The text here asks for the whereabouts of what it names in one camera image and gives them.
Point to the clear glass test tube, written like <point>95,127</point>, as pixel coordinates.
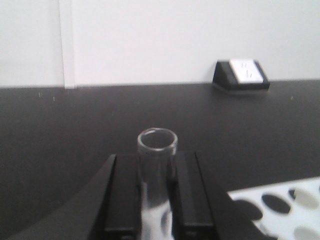
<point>157,149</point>

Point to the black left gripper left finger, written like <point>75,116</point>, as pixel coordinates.
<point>118,213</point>

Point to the black and white power socket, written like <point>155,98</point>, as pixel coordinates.
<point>240,75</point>

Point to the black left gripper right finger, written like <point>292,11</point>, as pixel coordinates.
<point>198,215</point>

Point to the white test tube rack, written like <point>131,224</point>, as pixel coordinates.
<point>283,211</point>

